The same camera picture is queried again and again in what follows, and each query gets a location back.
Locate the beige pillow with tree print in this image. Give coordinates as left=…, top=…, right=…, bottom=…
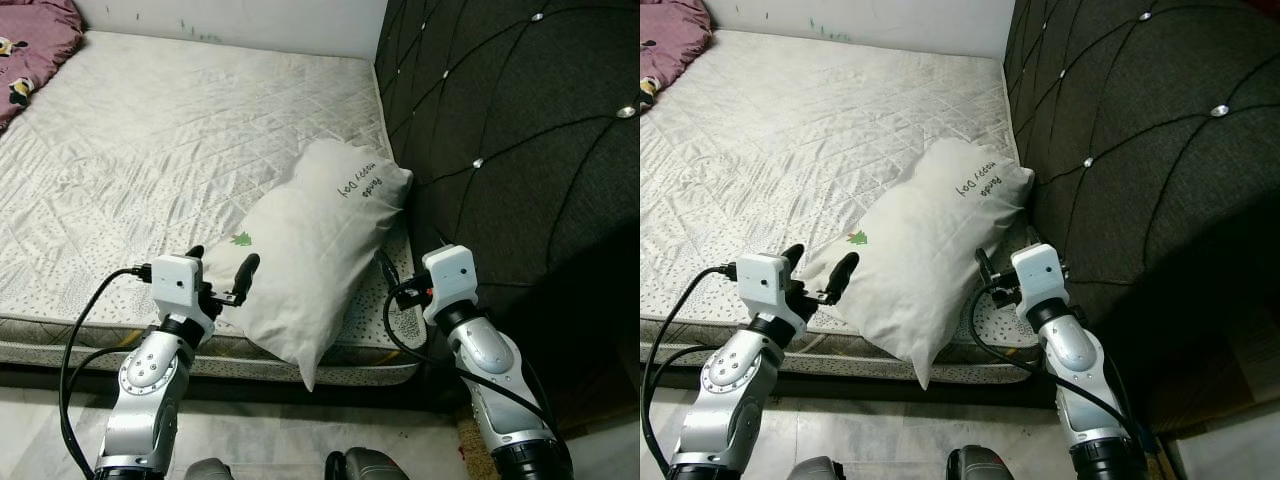
left=799, top=137, right=1037, bottom=392
left=199, top=137, right=415, bottom=394

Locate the pink cartoon print blanket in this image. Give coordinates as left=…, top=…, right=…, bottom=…
left=640, top=0, right=714, bottom=107
left=0, top=0, right=86, bottom=132

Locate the white quilted mattress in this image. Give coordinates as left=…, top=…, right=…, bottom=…
left=640, top=28, right=1043, bottom=387
left=0, top=30, right=422, bottom=387

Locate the grey robot left foot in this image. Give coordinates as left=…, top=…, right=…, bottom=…
left=784, top=455, right=847, bottom=480
left=182, top=457, right=237, bottom=480

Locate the black tufted headboard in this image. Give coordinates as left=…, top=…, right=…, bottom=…
left=374, top=0, right=641, bottom=426
left=1002, top=0, right=1280, bottom=433

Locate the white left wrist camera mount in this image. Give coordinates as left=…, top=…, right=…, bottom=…
left=734, top=252, right=797, bottom=327
left=149, top=253, right=209, bottom=324

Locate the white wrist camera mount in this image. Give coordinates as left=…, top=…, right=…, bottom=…
left=419, top=244, right=479, bottom=324
left=149, top=253, right=209, bottom=324
left=734, top=252, right=797, bottom=327
left=1009, top=242, right=1070, bottom=320

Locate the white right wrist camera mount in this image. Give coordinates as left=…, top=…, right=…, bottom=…
left=1009, top=242, right=1070, bottom=320
left=419, top=244, right=479, bottom=324

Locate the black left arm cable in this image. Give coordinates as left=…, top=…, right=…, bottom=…
left=57, top=264, right=154, bottom=477
left=640, top=264, right=740, bottom=477

